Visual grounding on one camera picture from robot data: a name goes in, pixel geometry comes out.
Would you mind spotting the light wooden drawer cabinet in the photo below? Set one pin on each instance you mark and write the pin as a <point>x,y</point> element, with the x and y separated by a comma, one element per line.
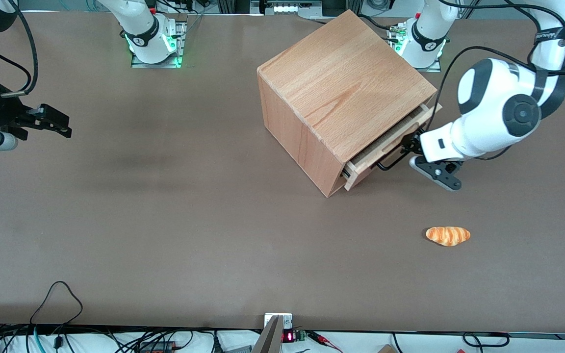
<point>331,83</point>

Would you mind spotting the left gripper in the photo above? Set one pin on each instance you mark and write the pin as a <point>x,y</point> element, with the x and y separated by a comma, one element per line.
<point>413,143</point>

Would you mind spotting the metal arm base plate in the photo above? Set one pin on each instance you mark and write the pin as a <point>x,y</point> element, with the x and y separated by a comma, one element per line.
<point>434,66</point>
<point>138,61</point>

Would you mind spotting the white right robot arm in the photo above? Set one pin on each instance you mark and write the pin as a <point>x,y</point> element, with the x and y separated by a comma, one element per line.
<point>145,34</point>

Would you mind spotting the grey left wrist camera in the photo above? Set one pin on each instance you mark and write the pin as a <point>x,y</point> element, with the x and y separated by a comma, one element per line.
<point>437,172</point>

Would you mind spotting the black power adapter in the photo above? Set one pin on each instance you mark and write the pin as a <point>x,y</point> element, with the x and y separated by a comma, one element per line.
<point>157,347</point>

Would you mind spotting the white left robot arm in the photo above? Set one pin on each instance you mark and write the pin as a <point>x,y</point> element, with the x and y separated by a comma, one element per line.
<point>498,103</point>

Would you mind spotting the brown cardboard piece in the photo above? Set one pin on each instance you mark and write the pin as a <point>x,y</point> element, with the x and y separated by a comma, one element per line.
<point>386,349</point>

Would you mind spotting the orange striped bread roll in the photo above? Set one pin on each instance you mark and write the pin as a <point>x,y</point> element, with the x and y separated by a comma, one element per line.
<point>448,235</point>

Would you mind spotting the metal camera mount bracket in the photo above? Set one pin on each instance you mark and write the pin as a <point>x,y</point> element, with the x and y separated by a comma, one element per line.
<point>273,333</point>

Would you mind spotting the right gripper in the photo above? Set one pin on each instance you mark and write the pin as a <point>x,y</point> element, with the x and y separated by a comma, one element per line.
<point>4,112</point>

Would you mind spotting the red digit display module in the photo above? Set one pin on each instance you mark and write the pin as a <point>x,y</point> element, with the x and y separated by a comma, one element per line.
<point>290,336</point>

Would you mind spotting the red black clip leads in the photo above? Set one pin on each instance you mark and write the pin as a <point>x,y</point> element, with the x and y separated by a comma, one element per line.
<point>324,339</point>

